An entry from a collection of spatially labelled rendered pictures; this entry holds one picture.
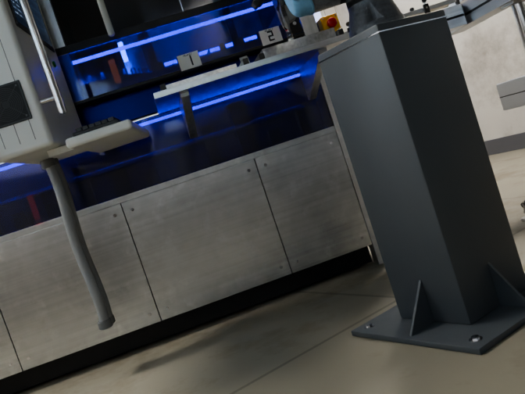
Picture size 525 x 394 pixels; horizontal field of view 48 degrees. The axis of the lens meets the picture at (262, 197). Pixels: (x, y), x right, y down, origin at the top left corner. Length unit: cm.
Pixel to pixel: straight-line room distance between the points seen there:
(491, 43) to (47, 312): 378
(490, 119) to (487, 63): 44
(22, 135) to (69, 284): 76
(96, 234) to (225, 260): 51
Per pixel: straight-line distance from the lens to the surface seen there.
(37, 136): 185
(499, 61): 497
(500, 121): 507
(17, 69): 188
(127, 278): 239
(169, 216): 235
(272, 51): 205
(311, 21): 250
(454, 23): 282
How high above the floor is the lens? 58
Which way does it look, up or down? 4 degrees down
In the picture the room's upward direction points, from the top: 18 degrees counter-clockwise
